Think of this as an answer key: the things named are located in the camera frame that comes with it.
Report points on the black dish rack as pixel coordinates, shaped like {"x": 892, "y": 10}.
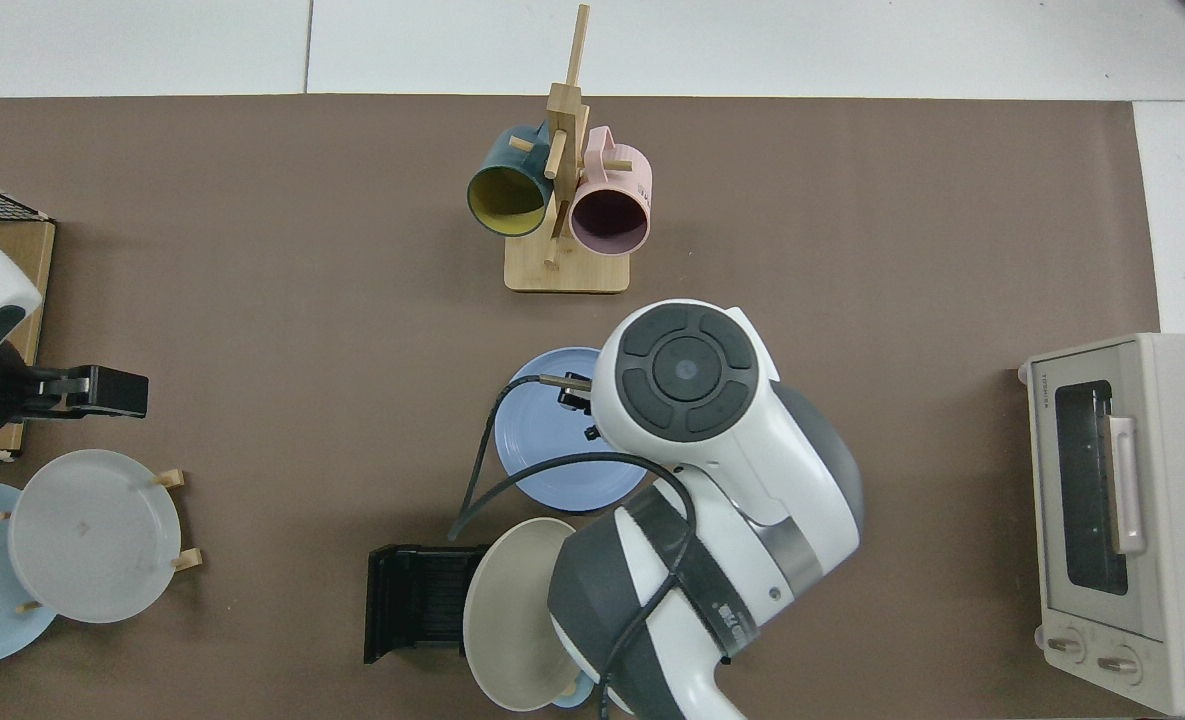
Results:
{"x": 412, "y": 600}

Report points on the wooden cup stand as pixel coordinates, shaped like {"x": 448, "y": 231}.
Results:
{"x": 567, "y": 275}

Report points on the grey plate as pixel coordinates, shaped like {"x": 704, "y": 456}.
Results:
{"x": 92, "y": 540}

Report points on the pale toaster oven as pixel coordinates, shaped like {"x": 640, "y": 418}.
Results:
{"x": 1182, "y": 500}

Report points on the small blue round thing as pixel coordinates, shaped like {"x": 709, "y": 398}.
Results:
{"x": 572, "y": 695}

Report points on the wooden plate rack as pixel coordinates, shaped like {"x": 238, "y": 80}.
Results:
{"x": 172, "y": 478}

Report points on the beige plate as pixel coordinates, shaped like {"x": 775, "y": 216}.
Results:
{"x": 507, "y": 620}

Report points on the pink cup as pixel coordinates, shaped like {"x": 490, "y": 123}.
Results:
{"x": 622, "y": 170}

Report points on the brown table cloth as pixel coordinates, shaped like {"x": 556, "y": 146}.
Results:
{"x": 252, "y": 300}

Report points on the dark blue cup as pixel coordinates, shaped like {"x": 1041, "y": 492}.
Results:
{"x": 492, "y": 160}

